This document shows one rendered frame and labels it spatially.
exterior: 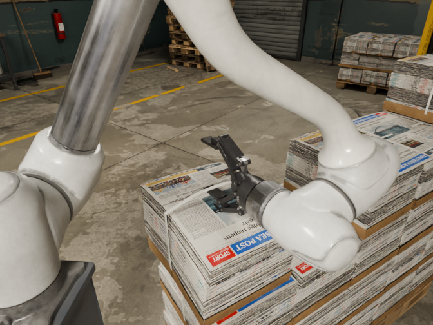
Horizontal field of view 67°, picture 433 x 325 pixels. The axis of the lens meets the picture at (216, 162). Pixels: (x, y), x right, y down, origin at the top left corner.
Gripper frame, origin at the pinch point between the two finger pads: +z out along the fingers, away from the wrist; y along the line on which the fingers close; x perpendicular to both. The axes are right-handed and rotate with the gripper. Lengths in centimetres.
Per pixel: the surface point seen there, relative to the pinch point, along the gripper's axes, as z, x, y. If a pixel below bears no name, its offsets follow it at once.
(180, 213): -2.0, -10.1, 9.8
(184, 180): 12.1, -1.6, 9.5
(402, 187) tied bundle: -18, 64, 20
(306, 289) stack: -16, 23, 43
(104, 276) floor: 102, -18, 110
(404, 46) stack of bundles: 214, 470, 23
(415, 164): -19, 65, 11
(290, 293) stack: -16.9, 15.3, 39.3
